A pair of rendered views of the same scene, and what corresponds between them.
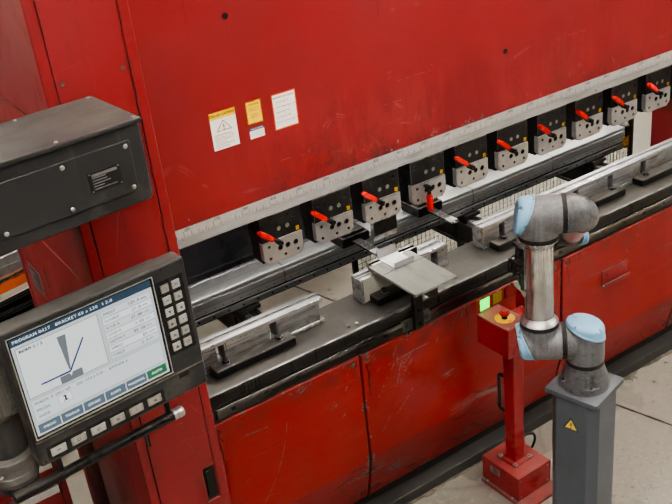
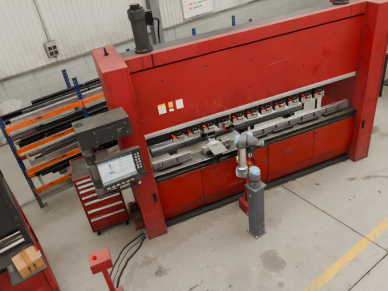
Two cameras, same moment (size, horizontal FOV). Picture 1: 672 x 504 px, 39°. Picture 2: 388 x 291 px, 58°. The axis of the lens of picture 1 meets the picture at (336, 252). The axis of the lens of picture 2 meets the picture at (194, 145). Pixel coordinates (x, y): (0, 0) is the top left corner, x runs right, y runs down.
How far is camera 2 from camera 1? 1.42 m
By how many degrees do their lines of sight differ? 13
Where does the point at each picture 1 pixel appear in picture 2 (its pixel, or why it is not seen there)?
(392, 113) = (212, 104)
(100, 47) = (125, 94)
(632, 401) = (291, 187)
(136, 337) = (127, 165)
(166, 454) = (142, 189)
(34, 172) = (103, 129)
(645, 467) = (286, 208)
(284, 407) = (177, 180)
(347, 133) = (198, 109)
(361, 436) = (201, 189)
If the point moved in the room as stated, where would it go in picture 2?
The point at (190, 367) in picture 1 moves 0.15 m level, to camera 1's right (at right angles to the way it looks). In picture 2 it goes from (141, 172) to (156, 172)
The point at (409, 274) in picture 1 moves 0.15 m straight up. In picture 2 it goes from (215, 148) to (214, 137)
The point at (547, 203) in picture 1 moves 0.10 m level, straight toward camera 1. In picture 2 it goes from (242, 138) to (239, 143)
